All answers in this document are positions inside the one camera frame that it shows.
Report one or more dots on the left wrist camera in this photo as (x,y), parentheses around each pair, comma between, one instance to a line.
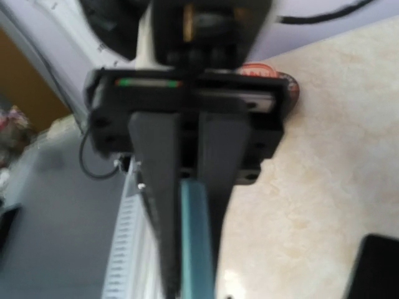
(200,35)

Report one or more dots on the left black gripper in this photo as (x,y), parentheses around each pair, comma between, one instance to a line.
(114,95)

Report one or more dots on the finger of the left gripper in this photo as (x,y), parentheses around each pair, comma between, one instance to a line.
(156,144)

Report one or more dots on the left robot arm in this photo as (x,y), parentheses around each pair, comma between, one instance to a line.
(113,28)

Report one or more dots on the teal phone lying diagonal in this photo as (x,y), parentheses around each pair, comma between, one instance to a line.
(375,271)

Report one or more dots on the aluminium front rail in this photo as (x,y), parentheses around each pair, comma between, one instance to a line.
(133,263)

